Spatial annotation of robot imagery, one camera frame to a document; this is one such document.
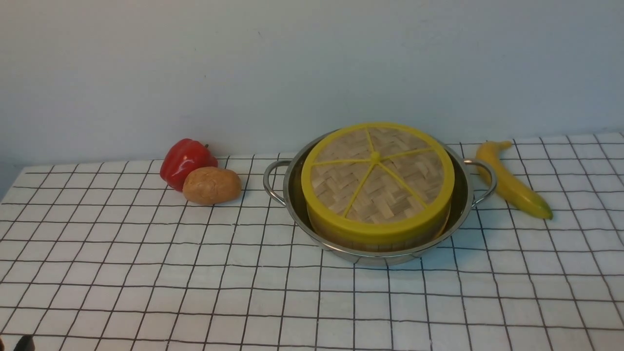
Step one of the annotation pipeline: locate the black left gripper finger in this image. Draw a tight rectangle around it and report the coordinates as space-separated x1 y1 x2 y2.
13 335 36 351

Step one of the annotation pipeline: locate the bamboo steamer basket yellow rim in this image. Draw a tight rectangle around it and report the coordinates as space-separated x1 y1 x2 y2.
307 205 450 253

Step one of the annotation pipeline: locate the woven bamboo steamer lid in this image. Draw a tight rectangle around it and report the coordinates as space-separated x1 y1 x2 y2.
300 122 455 237

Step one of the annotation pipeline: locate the stainless steel pot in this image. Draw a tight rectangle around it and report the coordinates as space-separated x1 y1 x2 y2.
263 133 498 267

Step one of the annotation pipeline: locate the white checkered tablecloth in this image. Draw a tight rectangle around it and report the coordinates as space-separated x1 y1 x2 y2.
0 133 623 351

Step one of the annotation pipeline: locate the red bell pepper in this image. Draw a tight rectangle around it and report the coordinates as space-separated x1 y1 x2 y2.
159 138 218 193

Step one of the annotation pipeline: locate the brown potato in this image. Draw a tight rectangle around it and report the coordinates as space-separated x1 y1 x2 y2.
182 167 242 205

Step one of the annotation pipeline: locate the yellow banana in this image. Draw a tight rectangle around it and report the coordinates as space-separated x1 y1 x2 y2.
475 141 554 220

